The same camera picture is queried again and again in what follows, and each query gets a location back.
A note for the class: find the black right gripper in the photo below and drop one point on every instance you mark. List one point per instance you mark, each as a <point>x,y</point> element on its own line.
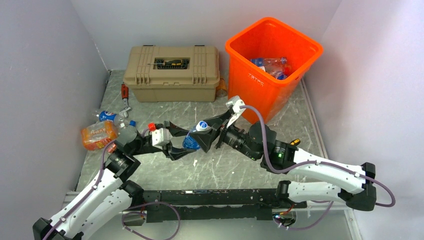
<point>206,137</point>

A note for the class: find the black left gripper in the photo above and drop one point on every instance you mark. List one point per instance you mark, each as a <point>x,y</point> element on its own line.
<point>174,152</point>

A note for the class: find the blue label bottle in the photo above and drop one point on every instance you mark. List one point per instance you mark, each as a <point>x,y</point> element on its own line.
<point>191,140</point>

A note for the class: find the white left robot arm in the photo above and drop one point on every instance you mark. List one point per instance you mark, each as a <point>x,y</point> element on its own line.
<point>111,191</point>

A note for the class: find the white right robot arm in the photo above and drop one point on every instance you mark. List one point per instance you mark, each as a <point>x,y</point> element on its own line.
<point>334,181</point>

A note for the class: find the orange plastic bin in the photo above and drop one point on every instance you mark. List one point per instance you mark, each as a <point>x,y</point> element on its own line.
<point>268,38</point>

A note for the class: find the tan plastic toolbox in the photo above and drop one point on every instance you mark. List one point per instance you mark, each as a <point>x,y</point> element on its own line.
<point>195,80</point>

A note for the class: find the pepsi bottle far left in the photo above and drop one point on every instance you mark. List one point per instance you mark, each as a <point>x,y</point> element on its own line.
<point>107,116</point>

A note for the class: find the crushed orange label bottle left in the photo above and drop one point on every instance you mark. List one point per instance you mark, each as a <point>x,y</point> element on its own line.
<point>98,135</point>

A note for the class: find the black yellow screwdriver on toolbox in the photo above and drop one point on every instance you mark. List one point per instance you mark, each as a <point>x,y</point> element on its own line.
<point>175,62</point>

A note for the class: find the yellow black screwdriver on table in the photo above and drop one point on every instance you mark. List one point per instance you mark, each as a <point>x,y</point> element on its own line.
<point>295,142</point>

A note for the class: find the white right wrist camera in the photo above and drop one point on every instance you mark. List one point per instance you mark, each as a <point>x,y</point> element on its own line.
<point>234,104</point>

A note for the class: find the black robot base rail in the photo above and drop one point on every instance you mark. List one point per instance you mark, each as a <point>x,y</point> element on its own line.
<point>211,204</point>

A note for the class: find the red handled tool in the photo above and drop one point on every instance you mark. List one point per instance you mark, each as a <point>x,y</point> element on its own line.
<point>125,101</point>

